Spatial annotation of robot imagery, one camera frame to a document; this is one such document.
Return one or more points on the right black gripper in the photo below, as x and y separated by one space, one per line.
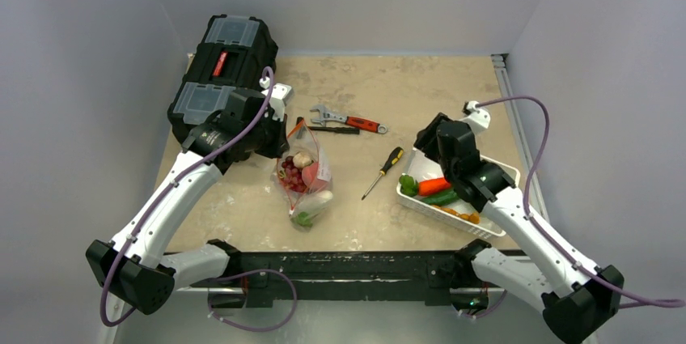
429 134

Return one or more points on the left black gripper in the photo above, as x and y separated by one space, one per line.
281 143

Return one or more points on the beige round mushroom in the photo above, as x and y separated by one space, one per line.
302 159

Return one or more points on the orange carrot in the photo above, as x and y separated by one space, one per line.
426 188

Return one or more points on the green bell pepper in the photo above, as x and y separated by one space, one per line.
408 186

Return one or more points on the light red grape bunch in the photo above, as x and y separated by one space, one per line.
290 176

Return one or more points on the clear orange-zip bag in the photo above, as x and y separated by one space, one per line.
308 143

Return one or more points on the red pink fruit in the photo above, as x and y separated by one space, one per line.
311 179

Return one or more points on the green cucumber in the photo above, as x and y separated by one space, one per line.
443 198

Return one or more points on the white radish with leaves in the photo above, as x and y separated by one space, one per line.
309 207

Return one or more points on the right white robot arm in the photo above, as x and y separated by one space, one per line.
574 295

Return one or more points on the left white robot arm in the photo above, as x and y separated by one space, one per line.
133 265

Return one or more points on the white plastic basket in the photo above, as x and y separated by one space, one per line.
455 214

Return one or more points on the black plastic toolbox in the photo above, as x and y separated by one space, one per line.
232 53

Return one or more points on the black yellow-handled screwdriver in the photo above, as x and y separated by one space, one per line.
392 159

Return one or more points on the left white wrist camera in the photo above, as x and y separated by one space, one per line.
281 95

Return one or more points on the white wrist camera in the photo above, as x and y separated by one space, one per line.
477 118
281 95

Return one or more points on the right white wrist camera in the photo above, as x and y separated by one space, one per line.
477 118

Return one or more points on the red-handled adjustable wrench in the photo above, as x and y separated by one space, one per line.
325 116

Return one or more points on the black T-handle tool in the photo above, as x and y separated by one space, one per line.
336 130

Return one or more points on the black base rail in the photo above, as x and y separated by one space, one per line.
430 277

